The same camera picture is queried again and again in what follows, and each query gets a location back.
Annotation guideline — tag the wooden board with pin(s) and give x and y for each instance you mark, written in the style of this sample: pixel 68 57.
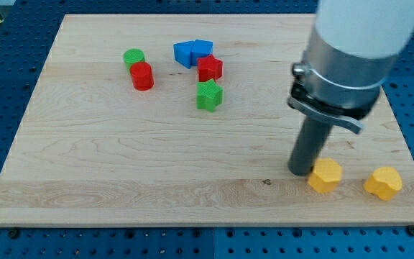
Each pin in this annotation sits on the wooden board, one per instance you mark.
pixel 92 151

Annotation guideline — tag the yellow hexagon block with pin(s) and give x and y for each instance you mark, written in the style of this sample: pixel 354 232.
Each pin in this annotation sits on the yellow hexagon block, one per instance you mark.
pixel 325 175

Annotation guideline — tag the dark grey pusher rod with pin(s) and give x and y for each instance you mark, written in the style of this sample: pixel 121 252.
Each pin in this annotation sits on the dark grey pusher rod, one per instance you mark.
pixel 311 139

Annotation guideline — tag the blue pentagon block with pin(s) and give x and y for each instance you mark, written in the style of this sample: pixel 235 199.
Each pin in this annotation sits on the blue pentagon block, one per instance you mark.
pixel 200 49

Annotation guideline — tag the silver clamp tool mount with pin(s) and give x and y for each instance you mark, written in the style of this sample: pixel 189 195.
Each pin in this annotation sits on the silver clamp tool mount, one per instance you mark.
pixel 335 88

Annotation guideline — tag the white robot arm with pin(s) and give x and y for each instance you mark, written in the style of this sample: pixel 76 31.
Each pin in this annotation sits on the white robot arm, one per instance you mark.
pixel 352 48

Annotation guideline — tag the yellow heart block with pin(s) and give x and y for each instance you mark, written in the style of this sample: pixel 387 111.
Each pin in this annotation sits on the yellow heart block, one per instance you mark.
pixel 384 182

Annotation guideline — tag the red cylinder block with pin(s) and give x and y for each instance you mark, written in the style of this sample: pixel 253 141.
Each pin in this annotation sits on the red cylinder block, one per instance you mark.
pixel 141 75

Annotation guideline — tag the blue triangle block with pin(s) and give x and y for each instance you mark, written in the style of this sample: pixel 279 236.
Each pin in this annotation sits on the blue triangle block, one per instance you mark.
pixel 182 53

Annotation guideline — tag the green star block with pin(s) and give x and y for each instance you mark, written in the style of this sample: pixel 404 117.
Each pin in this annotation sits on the green star block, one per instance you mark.
pixel 208 95

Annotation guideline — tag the red star block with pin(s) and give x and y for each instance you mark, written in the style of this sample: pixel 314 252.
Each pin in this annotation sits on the red star block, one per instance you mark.
pixel 209 67

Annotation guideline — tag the green cylinder block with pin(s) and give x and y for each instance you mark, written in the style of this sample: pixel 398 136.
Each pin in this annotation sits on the green cylinder block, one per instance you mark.
pixel 132 56

